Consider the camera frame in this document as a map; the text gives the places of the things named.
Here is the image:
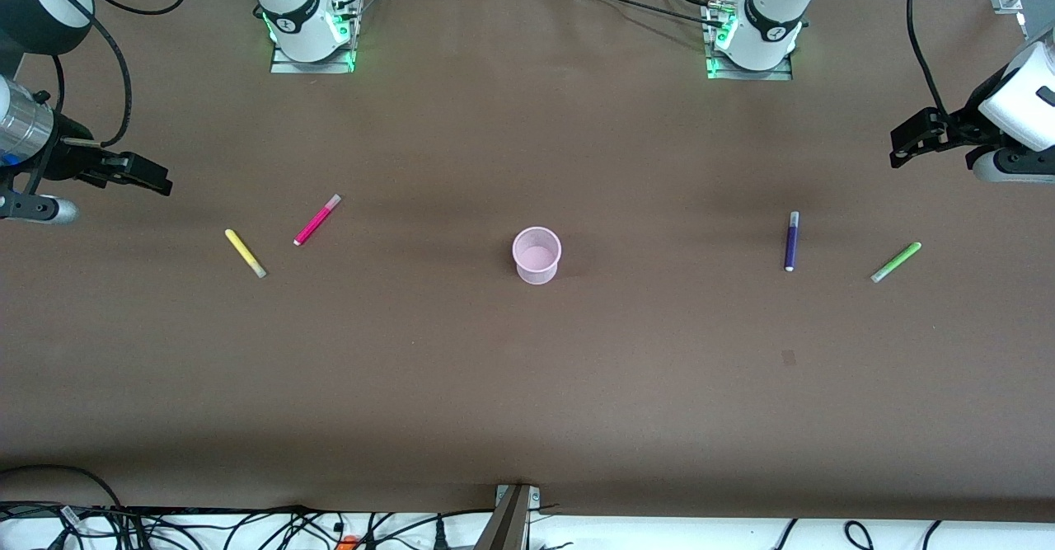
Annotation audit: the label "pink cup pen holder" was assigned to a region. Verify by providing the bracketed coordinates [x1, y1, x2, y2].
[512, 226, 563, 285]

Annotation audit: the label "green marker pen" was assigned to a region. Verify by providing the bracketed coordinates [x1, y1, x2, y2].
[870, 242, 922, 284]

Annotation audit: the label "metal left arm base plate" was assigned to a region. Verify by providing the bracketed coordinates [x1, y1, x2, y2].
[705, 2, 794, 82]

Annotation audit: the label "metal table edge bracket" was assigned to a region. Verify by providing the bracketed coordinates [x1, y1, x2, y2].
[475, 484, 542, 550]

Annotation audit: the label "long black table cable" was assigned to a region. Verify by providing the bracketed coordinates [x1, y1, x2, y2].
[562, 0, 728, 28]

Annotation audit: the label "pink marker pen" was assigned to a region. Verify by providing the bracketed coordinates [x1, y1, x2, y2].
[293, 194, 342, 247]

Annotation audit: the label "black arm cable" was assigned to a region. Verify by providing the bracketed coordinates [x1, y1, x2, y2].
[906, 0, 950, 118]
[8, 0, 192, 148]

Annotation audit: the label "thick black arched cable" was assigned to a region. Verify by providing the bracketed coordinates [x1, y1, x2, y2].
[0, 463, 126, 511]

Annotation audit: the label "yellow marker pen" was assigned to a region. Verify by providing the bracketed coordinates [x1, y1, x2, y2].
[224, 228, 268, 279]

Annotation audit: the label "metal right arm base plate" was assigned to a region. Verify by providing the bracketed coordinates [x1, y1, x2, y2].
[270, 4, 358, 74]

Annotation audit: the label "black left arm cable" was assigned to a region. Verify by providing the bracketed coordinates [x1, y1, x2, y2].
[906, 0, 950, 118]

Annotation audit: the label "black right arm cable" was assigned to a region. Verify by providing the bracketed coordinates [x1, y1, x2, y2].
[8, 0, 192, 148]

